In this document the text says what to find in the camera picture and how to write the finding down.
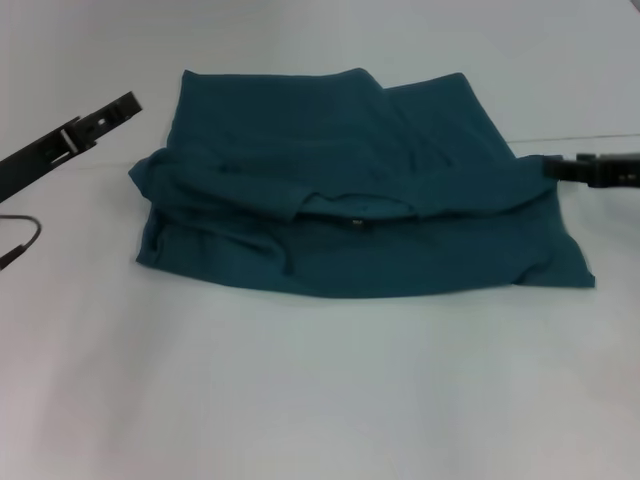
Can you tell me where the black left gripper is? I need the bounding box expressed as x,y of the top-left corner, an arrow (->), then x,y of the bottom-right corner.
0,90 -> 144,203

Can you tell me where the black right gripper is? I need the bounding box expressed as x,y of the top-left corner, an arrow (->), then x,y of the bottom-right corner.
542,153 -> 640,190

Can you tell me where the teal t-shirt with FREE print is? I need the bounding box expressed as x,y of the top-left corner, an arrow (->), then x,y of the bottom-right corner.
127,68 -> 597,300

